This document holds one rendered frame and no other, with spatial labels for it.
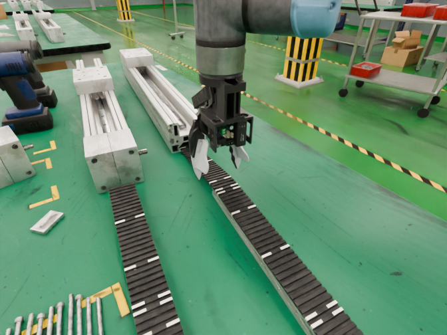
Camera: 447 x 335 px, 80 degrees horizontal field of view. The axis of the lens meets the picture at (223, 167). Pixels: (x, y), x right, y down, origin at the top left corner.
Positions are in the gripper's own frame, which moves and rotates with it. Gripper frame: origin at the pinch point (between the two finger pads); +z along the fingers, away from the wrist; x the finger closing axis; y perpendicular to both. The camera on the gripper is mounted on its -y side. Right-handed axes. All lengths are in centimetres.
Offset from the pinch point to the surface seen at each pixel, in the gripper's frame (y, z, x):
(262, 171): -0.8, 5.6, 12.3
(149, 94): -41.7, -2.9, -4.1
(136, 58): -75, -6, -1
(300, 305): 29.8, 2.3, -1.8
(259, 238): 18.2, 2.2, -0.9
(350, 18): -572, 58, 678
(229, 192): 5.9, 2.3, 0.0
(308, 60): -233, 53, 236
